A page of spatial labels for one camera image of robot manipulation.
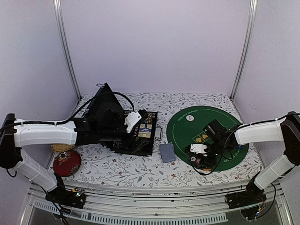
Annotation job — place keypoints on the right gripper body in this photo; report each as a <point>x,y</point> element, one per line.
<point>219,148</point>

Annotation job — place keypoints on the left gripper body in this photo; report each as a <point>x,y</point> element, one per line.
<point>142,115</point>

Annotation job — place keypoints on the white dealer button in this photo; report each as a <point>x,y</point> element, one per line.
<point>190,118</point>

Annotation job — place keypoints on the black poker chip case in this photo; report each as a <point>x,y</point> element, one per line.
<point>143,146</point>

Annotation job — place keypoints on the red white chip stack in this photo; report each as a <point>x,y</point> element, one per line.
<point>195,160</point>

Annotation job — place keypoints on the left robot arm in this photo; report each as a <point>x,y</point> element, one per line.
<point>16,133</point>

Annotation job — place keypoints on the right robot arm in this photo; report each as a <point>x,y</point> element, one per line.
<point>285,129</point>

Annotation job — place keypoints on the boxed playing cards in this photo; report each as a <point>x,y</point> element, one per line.
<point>145,130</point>

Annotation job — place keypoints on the floral tablecloth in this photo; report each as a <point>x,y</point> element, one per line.
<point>101,166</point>

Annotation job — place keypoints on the red embroidered round cushion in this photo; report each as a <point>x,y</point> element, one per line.
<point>67,163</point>

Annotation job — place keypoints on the woven wicker basket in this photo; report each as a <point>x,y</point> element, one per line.
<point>59,148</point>

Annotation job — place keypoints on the blue playing card deck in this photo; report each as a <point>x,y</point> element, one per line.
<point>167,153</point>

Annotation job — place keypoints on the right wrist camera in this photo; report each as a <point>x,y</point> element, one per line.
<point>199,149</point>

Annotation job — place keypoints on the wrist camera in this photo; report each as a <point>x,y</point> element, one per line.
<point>199,149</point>
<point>131,120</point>

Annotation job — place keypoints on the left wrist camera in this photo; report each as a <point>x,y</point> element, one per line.
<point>131,120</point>

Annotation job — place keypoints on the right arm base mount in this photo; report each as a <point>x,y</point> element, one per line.
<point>248,197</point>

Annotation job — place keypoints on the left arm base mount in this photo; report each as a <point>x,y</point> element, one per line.
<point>73,198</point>

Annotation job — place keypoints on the front aluminium rail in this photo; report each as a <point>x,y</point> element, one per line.
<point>201,205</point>

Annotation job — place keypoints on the left aluminium frame post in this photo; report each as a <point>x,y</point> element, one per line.
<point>64,43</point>

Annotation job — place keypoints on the aluminium frame post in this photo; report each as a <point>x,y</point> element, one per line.
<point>64,43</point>
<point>244,53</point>

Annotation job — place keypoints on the right aluminium frame post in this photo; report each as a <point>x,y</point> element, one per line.
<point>244,53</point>

